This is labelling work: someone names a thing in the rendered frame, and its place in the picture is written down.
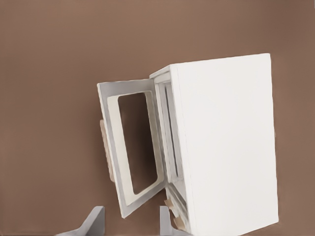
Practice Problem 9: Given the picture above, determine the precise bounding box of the pale oven door handle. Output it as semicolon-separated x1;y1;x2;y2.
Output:
99;119;115;182

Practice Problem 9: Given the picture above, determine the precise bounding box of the white oven door with window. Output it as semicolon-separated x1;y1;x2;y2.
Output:
96;78;166;219

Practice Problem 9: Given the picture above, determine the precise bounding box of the white oven body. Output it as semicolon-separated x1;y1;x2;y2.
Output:
149;52;281;236

